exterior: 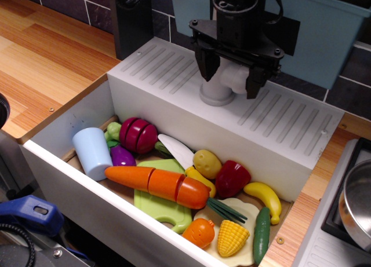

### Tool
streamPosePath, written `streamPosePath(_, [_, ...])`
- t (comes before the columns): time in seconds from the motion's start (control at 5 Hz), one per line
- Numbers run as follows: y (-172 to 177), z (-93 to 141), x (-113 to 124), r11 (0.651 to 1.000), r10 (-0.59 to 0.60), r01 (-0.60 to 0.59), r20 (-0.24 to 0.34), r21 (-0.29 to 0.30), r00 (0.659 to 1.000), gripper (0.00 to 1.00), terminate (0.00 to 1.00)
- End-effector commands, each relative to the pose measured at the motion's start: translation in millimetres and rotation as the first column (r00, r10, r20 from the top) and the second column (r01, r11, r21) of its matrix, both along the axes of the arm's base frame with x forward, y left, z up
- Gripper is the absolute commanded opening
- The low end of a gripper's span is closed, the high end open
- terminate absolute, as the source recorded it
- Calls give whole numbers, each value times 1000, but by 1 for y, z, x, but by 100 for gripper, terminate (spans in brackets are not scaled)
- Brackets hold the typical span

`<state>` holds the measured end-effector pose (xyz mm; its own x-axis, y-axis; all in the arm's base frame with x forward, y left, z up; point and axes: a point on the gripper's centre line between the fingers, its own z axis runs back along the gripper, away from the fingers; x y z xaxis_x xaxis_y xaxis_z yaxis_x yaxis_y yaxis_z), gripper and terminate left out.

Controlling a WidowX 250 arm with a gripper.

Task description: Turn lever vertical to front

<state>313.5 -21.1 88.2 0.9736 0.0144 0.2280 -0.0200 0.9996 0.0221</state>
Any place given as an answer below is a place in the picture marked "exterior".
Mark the small orange toy fruit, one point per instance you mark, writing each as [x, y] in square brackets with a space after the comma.
[200, 232]

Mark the light blue plastic cup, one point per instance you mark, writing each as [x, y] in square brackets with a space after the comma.
[92, 151]

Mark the yellow toy potato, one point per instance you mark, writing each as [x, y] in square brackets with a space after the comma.
[207, 163]

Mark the purple sliced toy onion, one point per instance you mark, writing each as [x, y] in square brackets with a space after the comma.
[138, 136]

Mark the black toy stove top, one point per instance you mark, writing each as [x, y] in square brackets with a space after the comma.
[332, 223]

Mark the silver metal pot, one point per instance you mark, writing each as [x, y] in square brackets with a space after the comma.
[354, 204]

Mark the teal plastic bin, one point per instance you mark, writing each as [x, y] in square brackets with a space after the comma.
[327, 32]

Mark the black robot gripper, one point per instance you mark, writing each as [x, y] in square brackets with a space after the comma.
[237, 35]

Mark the light green toy vegetable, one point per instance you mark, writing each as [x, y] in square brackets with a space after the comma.
[112, 134]

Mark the cream toy plate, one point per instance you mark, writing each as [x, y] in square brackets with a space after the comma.
[244, 257]

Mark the blue clamp handle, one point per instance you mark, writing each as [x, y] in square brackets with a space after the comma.
[33, 214]

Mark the white toy knife yellow handle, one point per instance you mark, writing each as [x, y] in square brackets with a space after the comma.
[184, 156]

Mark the large orange toy carrot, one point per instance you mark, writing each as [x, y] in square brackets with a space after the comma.
[176, 187]

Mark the white toy sink unit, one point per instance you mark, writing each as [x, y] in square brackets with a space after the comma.
[278, 136]

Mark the black camera lens edge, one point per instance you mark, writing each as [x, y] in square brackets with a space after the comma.
[5, 110]

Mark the grey toy faucet column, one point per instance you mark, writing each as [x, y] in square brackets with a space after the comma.
[213, 92]

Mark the purple toy eggplant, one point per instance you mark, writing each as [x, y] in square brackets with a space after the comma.
[122, 157]

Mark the yellow toy corn cob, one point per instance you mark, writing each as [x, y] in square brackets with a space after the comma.
[231, 238]

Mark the dark grey vertical post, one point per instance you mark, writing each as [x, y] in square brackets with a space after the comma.
[131, 24]

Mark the yellow toy banana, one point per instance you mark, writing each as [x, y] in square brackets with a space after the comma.
[269, 198]

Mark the green toy cucumber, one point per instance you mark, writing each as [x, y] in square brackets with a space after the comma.
[261, 235]

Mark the green toy cutting board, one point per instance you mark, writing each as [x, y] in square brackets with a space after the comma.
[162, 210]

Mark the red toy bell pepper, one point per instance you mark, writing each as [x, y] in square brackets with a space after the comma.
[231, 179]

